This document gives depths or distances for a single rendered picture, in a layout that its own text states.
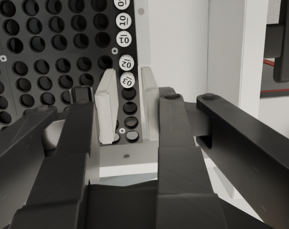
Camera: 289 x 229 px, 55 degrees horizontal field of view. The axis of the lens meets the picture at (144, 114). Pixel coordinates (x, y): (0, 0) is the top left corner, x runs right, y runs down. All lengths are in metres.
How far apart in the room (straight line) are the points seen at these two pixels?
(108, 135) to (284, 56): 0.17
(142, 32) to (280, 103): 0.25
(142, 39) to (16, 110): 0.14
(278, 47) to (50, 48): 0.19
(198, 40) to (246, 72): 0.09
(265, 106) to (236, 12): 0.23
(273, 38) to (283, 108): 0.22
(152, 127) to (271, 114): 0.33
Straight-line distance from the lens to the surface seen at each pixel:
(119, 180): 0.44
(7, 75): 0.26
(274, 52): 0.26
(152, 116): 0.15
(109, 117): 0.15
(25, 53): 0.25
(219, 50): 0.28
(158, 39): 0.31
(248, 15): 0.23
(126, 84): 0.23
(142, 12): 0.29
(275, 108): 0.46
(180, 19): 0.31
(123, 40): 0.23
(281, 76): 0.27
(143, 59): 0.29
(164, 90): 0.17
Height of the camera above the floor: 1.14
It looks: 70 degrees down
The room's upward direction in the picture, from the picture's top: 168 degrees clockwise
